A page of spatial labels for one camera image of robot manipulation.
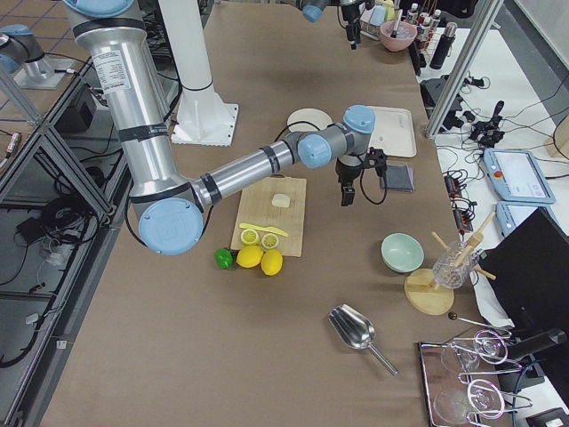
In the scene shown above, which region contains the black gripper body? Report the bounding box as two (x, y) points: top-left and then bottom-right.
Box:
(335, 155), (364, 192)
(340, 2), (360, 41)

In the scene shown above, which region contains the cream round plate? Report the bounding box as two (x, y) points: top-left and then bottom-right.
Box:
(287, 108), (333, 132)

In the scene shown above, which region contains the pale cream bun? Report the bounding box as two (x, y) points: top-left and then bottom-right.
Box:
(271, 193), (291, 208)

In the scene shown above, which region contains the cream rabbit tray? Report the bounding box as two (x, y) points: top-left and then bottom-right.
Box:
(369, 106), (417, 158)

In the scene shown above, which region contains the black framed tray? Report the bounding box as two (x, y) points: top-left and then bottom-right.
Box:
(416, 340), (569, 427)

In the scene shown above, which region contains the metal muddler black tip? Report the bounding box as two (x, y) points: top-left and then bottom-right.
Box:
(390, 9), (403, 38)

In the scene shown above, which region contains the grey folded cloth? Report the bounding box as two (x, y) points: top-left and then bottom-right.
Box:
(381, 165), (414, 192)

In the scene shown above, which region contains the pink bowl of ice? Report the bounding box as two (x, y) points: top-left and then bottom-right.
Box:
(380, 21), (418, 52)

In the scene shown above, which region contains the light green bowl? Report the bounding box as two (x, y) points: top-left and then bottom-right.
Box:
(381, 233), (424, 273)

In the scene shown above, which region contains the lemon half lower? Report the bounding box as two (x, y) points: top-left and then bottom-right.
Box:
(260, 233), (280, 250)

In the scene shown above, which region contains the lemon half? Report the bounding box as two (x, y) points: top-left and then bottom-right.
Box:
(240, 229), (260, 246)
(260, 233), (280, 250)

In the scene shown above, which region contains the wooden cutting board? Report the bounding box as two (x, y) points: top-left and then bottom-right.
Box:
(230, 177), (307, 257)

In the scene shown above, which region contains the black thermos bottle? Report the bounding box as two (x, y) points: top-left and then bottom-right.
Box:
(429, 22), (458, 69)

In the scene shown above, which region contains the whole yellow lemon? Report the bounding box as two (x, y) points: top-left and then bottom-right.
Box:
(260, 249), (284, 277)
(236, 246), (264, 269)

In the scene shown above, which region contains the lemon half upper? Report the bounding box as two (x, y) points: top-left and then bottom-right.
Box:
(240, 229), (260, 246)

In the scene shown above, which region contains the yellow plastic knife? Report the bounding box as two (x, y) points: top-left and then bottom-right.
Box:
(238, 222), (289, 237)

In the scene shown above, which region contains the orange black connector block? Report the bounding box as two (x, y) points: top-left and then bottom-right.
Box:
(453, 208), (473, 233)

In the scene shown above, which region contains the wooden cup tree stand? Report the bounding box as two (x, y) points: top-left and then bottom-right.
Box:
(405, 212), (496, 315)

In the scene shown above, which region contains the clear glass cup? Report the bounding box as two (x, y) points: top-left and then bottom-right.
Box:
(432, 241), (479, 289)

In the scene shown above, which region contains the metal scoop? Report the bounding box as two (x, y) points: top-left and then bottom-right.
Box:
(328, 304), (398, 376)

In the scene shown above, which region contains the green lime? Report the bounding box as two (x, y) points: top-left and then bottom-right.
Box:
(214, 248), (235, 270)

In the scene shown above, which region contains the blue teach pendant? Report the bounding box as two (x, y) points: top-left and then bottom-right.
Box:
(483, 149), (557, 205)
(495, 201), (557, 237)

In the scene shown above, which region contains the black monitor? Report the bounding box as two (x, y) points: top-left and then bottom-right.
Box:
(480, 207), (568, 332)

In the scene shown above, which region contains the aluminium frame post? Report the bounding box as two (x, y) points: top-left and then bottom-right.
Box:
(425, 0), (504, 141)

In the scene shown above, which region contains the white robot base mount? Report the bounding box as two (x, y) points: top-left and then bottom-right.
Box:
(159, 1), (239, 147)

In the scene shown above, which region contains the wire glass rack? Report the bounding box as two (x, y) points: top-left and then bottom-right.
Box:
(447, 329), (533, 426)

